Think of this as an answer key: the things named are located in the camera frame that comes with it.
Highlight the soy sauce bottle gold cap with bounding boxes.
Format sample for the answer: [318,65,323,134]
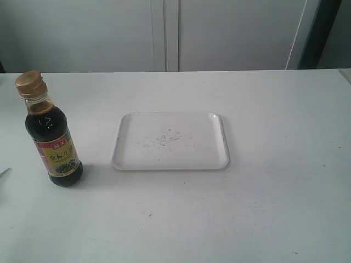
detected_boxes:
[15,71,83,187]

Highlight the white rectangular plastic tray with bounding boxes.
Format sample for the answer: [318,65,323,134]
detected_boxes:
[111,112,230,171]

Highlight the white cabinet doors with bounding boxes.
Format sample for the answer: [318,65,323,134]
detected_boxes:
[1,1,319,73]

